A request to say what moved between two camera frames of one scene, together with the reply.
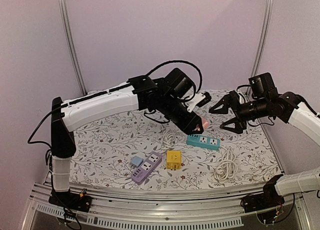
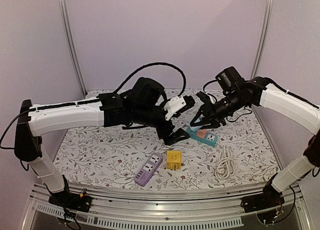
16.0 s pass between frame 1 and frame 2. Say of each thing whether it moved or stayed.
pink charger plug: moved
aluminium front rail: stayed
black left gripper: moved
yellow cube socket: stayed
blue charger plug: moved
